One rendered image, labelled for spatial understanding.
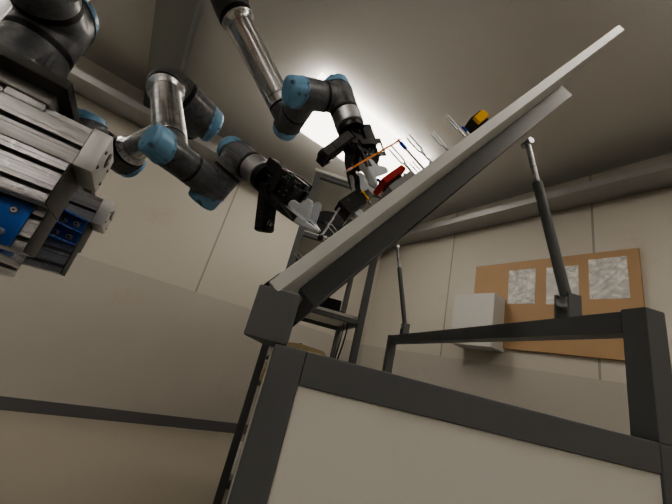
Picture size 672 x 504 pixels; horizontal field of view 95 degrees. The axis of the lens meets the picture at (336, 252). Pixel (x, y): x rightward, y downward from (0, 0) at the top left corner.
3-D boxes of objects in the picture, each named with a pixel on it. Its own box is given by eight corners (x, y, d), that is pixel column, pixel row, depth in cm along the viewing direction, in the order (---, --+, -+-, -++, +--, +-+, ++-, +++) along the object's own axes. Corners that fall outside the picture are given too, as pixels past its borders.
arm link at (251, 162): (234, 177, 74) (257, 185, 81) (245, 186, 72) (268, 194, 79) (249, 149, 72) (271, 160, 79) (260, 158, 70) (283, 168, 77)
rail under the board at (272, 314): (242, 334, 37) (260, 283, 39) (263, 344, 147) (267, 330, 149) (287, 346, 37) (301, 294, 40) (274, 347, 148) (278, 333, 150)
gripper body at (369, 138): (387, 156, 76) (373, 117, 79) (356, 158, 73) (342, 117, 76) (375, 174, 82) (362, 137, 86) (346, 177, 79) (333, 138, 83)
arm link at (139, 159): (94, 136, 117) (197, 74, 96) (132, 162, 129) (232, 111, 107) (82, 160, 111) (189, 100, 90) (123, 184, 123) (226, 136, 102)
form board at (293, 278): (272, 333, 150) (270, 330, 150) (412, 220, 184) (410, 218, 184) (277, 292, 39) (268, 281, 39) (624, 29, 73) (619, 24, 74)
